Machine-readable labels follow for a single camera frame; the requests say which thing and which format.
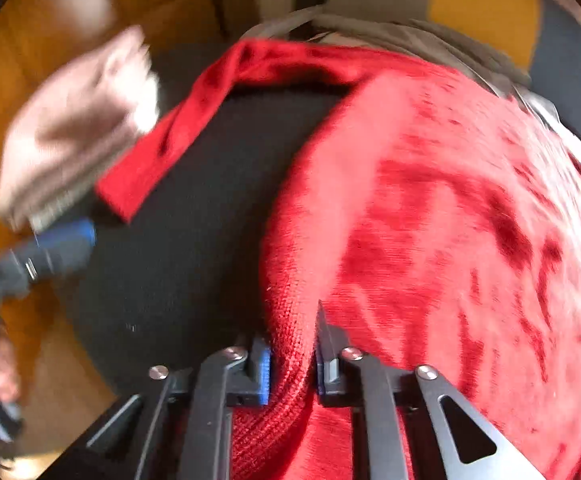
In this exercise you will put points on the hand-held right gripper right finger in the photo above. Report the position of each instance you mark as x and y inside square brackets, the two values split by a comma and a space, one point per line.
[328, 365]

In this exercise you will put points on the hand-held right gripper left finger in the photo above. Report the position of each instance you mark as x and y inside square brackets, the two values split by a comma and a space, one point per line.
[263, 370]

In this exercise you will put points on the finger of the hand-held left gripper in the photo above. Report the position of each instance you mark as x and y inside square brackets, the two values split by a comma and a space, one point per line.
[70, 240]

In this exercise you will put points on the beige knit sweater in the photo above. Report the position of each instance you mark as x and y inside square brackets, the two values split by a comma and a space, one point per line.
[75, 130]

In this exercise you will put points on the red knit sweater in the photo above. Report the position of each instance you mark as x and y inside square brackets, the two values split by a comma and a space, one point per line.
[445, 235]

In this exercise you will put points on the grey cloth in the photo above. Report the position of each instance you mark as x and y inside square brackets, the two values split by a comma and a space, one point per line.
[420, 35]

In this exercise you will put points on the blue sofa back cushion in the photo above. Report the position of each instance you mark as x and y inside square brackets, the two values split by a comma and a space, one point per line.
[575, 60]

